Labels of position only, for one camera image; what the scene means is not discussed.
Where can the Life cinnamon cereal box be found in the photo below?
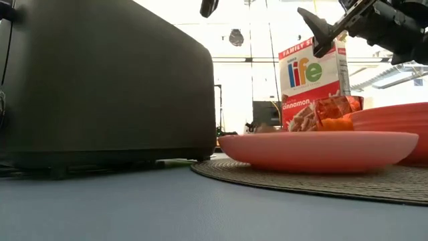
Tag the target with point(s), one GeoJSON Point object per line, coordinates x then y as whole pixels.
{"type": "Point", "coordinates": [307, 77]}

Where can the red-orange bowl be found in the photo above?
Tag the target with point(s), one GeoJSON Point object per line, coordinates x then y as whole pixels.
{"type": "Point", "coordinates": [394, 117]}

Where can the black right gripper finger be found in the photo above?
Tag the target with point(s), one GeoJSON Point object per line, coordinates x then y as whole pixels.
{"type": "Point", "coordinates": [324, 47]}
{"type": "Point", "coordinates": [319, 25]}

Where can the woven grey placemat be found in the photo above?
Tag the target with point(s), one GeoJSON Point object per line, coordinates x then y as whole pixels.
{"type": "Point", "coordinates": [301, 187]}

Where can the black background monitor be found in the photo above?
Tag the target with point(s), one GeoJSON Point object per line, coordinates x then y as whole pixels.
{"type": "Point", "coordinates": [265, 114]}

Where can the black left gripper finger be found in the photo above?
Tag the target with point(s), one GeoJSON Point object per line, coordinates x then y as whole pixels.
{"type": "Point", "coordinates": [208, 6]}

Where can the pink plate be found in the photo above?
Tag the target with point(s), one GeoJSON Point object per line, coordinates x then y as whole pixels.
{"type": "Point", "coordinates": [317, 150]}

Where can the orange faceted plastic cup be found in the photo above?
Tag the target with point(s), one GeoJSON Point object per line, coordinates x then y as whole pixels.
{"type": "Point", "coordinates": [334, 115]}

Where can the black toaster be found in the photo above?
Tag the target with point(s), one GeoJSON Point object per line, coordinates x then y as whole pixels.
{"type": "Point", "coordinates": [100, 83]}

